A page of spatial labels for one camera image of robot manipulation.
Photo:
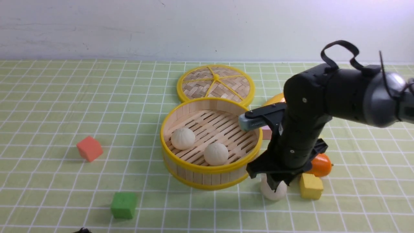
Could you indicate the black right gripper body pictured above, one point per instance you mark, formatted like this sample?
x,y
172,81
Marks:
x,y
295,142

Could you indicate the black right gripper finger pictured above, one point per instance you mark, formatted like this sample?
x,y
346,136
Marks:
x,y
275,179

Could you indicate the white bun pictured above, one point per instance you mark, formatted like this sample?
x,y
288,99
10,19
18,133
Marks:
x,y
216,154
183,138
273,195

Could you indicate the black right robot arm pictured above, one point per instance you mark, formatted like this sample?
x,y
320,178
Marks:
x,y
313,98

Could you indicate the bamboo steamer tray yellow rim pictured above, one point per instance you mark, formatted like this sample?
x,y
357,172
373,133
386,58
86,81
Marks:
x,y
203,145

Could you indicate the woven bamboo steamer lid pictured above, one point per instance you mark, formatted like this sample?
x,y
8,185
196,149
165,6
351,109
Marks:
x,y
216,80

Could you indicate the pink wooden cube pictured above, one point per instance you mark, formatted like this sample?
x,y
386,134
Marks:
x,y
267,132

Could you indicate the orange toy mango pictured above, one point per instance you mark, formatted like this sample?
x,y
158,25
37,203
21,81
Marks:
x,y
321,166

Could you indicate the yellow wooden cube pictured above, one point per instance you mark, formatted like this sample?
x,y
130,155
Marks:
x,y
311,187

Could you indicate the yellow toy banana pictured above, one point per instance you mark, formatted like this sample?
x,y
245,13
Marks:
x,y
276,99

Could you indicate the green wooden cube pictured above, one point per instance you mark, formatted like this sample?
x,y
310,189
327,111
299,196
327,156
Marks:
x,y
123,205

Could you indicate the red wooden cube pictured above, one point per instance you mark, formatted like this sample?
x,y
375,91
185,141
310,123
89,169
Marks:
x,y
89,148

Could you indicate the green checkered tablecloth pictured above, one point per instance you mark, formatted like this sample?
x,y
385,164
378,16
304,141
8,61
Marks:
x,y
47,107

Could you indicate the black object bottom edge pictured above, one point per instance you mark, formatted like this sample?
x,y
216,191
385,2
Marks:
x,y
83,230

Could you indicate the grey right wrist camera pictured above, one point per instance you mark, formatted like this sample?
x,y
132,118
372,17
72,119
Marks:
x,y
249,124

